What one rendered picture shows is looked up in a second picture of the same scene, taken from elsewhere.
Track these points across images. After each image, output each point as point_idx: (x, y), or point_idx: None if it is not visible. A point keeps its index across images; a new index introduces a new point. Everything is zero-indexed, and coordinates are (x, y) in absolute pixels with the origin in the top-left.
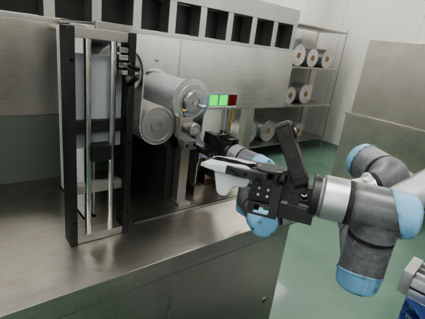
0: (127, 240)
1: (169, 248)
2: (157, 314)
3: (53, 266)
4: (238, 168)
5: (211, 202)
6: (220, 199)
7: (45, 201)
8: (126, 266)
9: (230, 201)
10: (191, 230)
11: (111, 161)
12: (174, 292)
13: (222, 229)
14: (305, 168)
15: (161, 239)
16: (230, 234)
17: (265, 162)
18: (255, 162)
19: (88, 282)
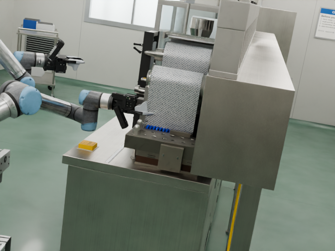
0: (126, 128)
1: (106, 128)
2: None
3: (131, 119)
4: (69, 55)
5: (122, 148)
6: (121, 151)
7: None
8: (111, 122)
9: (113, 151)
10: (109, 135)
11: None
12: None
13: (96, 138)
14: (51, 53)
15: (114, 130)
16: (89, 136)
17: (65, 58)
18: (69, 60)
19: (114, 118)
